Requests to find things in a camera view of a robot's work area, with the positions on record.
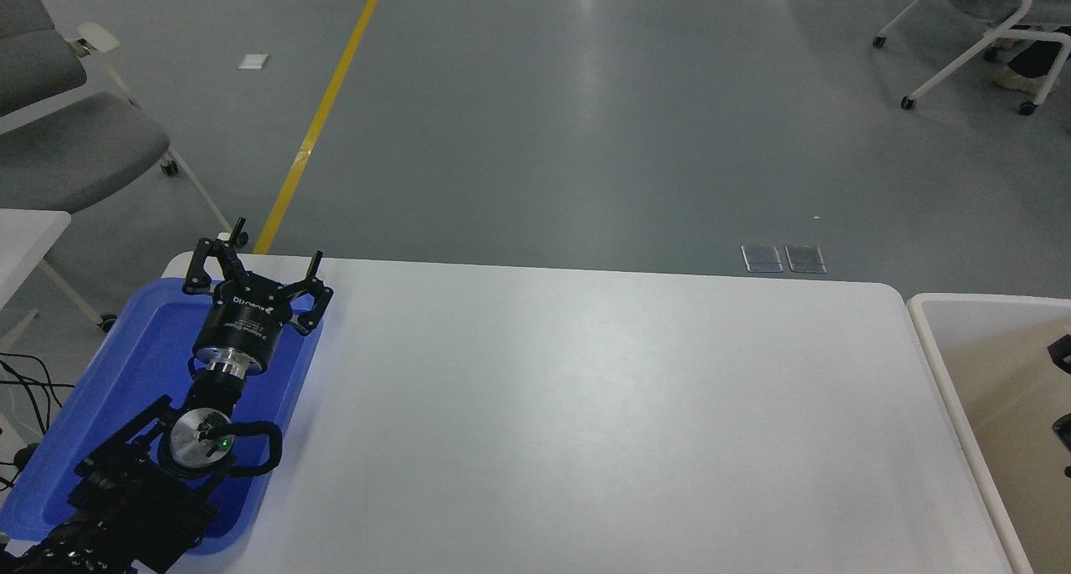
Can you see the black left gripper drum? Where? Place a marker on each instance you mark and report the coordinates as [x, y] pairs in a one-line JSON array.
[[243, 327]]

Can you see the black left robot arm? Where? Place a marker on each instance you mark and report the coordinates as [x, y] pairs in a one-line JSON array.
[[125, 507]]

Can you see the large pale bin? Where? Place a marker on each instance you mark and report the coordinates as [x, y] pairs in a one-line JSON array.
[[1004, 407]]

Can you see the blue plastic tray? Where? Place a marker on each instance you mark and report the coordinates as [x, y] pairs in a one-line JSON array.
[[125, 365]]

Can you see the grey office chair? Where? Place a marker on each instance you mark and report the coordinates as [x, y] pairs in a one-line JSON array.
[[75, 151]]

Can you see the small white side table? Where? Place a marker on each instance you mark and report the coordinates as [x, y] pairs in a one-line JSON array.
[[25, 239]]

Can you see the metal floor plate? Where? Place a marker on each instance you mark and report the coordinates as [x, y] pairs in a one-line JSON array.
[[805, 258], [762, 258]]

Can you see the person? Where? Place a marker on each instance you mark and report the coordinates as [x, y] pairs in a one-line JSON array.
[[1037, 57]]

